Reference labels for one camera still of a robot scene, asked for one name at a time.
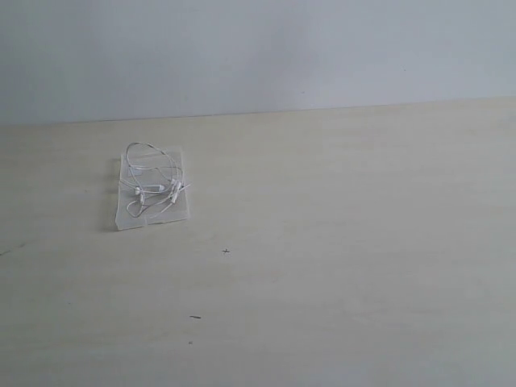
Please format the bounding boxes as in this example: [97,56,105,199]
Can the white wired earphones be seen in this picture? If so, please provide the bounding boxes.
[122,140,192,219]

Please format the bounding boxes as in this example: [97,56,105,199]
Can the clear plastic storage box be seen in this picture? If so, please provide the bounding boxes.
[115,142,189,231]

